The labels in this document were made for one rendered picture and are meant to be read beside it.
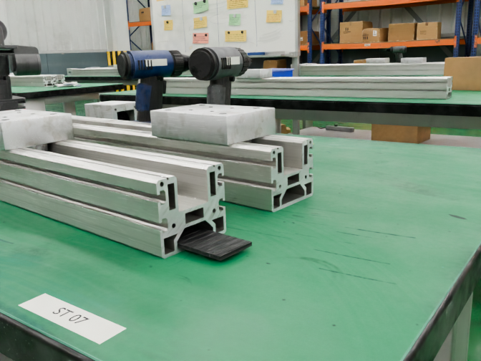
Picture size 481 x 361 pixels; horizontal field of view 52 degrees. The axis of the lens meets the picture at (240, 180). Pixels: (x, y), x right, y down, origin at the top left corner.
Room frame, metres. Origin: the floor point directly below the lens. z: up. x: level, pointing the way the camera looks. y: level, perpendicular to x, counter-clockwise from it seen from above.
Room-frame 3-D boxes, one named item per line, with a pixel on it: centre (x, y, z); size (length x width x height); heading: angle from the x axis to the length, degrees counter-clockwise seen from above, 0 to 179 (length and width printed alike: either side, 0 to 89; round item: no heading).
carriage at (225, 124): (0.76, 0.04, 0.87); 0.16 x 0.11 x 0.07; 49
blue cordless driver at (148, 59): (1.14, 0.16, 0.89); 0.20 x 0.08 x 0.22; 124
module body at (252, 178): (0.93, 0.23, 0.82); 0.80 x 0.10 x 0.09; 49
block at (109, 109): (1.27, 0.33, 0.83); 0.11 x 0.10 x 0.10; 145
